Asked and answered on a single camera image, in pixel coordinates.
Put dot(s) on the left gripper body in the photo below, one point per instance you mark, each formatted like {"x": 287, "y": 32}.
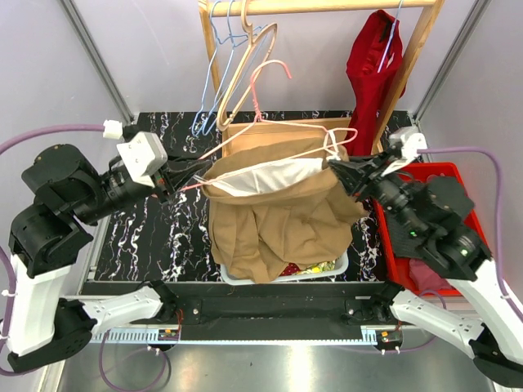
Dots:
{"x": 160, "y": 181}

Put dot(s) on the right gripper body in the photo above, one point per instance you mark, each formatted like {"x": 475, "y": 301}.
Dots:
{"x": 375, "y": 180}

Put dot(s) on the pink wire hanger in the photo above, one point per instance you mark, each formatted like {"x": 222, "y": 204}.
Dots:
{"x": 258, "y": 119}

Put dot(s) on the beige wooden hanger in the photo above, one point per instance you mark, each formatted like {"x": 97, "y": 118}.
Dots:
{"x": 265, "y": 39}

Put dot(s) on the tan and white garment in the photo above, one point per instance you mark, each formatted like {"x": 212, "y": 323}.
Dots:
{"x": 275, "y": 205}

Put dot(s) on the lemon print skirt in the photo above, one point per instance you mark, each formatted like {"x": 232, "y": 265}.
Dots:
{"x": 323, "y": 269}

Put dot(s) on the red polka dot garment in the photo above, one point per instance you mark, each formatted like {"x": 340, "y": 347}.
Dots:
{"x": 291, "y": 269}

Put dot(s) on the blue hanger of lemon skirt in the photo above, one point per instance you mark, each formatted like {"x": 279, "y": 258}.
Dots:
{"x": 232, "y": 45}

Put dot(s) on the light blue wire hanger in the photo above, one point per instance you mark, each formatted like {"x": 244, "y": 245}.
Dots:
{"x": 200, "y": 125}

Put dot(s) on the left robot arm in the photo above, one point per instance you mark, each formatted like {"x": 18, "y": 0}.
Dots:
{"x": 42, "y": 327}

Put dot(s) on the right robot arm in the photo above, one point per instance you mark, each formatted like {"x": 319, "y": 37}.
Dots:
{"x": 493, "y": 340}

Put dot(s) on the blue hanger of red dress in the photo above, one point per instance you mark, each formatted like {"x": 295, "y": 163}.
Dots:
{"x": 390, "y": 37}

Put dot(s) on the black marble mat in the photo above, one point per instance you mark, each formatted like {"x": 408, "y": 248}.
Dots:
{"x": 152, "y": 241}

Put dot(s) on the dark striped shirt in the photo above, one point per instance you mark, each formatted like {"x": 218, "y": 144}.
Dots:
{"x": 402, "y": 243}

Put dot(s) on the white plastic laundry basket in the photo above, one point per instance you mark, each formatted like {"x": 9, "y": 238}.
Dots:
{"x": 286, "y": 277}

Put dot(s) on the red dress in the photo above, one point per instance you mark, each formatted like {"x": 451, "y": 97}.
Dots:
{"x": 369, "y": 86}

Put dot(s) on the pink garment in bin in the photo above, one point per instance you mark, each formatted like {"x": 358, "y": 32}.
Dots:
{"x": 425, "y": 278}

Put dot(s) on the red plastic bin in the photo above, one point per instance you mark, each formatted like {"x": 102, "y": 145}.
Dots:
{"x": 449, "y": 171}

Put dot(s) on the wooden clothes rack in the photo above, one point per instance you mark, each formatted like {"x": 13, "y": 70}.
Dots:
{"x": 411, "y": 52}

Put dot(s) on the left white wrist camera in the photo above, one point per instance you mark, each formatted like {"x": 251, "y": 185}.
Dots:
{"x": 143, "y": 155}

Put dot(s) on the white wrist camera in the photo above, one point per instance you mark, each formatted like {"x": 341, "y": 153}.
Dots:
{"x": 405, "y": 143}
{"x": 143, "y": 155}

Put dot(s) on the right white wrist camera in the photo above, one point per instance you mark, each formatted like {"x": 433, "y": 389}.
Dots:
{"x": 405, "y": 143}

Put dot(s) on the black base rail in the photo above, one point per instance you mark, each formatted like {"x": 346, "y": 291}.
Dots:
{"x": 273, "y": 313}

